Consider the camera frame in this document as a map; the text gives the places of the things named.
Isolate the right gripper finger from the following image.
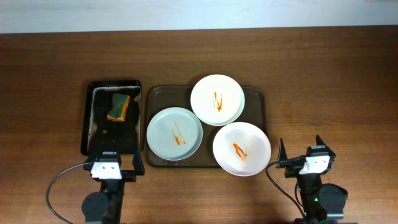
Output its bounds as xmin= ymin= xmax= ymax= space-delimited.
xmin=277 ymin=138 xmax=287 ymax=162
xmin=315 ymin=134 xmax=328 ymax=148

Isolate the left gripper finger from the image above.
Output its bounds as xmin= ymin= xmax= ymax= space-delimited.
xmin=132 ymin=143 xmax=145 ymax=175
xmin=85 ymin=149 xmax=97 ymax=164

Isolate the pinkish white plate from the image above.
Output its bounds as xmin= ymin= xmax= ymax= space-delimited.
xmin=212 ymin=122 xmax=271 ymax=177

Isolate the light blue plate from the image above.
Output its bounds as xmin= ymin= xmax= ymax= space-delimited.
xmin=146 ymin=107 xmax=203 ymax=161

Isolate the green orange sponge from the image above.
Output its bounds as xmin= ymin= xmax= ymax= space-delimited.
xmin=107 ymin=93 xmax=130 ymax=122

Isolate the cream white plate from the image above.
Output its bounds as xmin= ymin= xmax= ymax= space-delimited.
xmin=190 ymin=74 xmax=245 ymax=126

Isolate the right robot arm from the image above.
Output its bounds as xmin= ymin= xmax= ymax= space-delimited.
xmin=276 ymin=136 xmax=348 ymax=223

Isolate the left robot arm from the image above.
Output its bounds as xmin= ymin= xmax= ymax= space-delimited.
xmin=81 ymin=148 xmax=145 ymax=223

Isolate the black soapy water tray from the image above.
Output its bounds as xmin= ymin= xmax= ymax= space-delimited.
xmin=80 ymin=80 xmax=142 ymax=156

